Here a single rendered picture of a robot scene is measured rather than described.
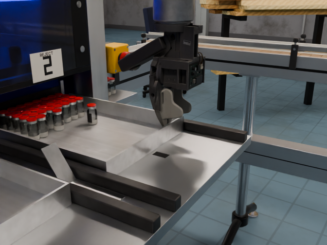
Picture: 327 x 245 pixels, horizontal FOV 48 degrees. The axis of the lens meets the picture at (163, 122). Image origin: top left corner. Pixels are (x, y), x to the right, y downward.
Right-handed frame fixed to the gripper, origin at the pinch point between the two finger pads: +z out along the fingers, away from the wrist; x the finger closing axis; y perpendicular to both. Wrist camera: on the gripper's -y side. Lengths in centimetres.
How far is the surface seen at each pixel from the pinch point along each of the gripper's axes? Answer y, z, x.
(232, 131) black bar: 12.6, 1.6, 6.4
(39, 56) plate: -24.7, -12.6, -8.7
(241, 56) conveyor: -13, 0, 82
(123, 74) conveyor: -35.5, 0.9, 33.5
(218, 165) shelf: 14.7, 3.5, -5.4
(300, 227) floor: 16, 91, 113
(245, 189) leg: -7, 63, 87
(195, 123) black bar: 4.1, 1.6, 6.5
